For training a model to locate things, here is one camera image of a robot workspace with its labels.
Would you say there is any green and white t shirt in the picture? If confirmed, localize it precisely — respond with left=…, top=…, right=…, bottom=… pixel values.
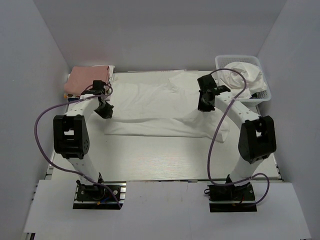
left=250, top=93, right=258, bottom=99

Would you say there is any plain white t shirt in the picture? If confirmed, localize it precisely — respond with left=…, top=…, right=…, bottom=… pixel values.
left=104, top=72, right=230, bottom=143

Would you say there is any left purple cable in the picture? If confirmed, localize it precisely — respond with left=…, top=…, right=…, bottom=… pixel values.
left=33, top=83, right=125, bottom=210

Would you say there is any white plastic basket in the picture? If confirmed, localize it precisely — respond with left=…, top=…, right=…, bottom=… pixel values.
left=213, top=55, right=271, bottom=106

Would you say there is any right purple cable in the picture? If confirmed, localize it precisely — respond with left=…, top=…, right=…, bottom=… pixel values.
left=207, top=68, right=271, bottom=206

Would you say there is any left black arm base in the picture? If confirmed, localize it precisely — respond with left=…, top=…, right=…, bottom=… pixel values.
left=72, top=180, right=126, bottom=210

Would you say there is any pink folded t shirt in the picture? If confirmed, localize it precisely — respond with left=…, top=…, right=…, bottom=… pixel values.
left=63, top=65, right=111, bottom=97

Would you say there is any white t shirt with print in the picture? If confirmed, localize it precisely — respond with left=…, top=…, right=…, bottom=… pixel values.
left=217, top=61, right=267, bottom=99

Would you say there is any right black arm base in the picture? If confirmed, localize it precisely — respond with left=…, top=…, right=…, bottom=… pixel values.
left=203, top=182, right=257, bottom=213

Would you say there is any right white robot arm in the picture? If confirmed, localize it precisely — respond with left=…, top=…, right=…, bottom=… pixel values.
left=197, top=74, right=277, bottom=200

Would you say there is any patterned folded t shirt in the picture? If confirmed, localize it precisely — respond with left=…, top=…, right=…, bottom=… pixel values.
left=64, top=64, right=116, bottom=102

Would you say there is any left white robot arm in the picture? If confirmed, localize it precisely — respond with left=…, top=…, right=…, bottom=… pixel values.
left=53, top=80, right=114, bottom=200

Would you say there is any purple cable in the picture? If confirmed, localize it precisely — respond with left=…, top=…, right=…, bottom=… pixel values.
left=207, top=68, right=271, bottom=206
left=33, top=83, right=125, bottom=210

